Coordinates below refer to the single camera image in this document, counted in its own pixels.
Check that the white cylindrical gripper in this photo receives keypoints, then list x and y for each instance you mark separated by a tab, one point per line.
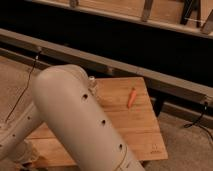
24	152

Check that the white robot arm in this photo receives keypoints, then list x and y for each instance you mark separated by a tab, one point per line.
63	101

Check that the clear plastic bottle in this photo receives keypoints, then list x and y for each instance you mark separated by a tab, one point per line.
93	85

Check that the wooden table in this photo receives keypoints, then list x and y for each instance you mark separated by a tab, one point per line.
138	125

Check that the orange toy carrot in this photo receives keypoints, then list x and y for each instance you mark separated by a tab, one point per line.
131	98

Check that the grey metal rail beam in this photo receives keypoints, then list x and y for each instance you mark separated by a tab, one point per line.
161	82

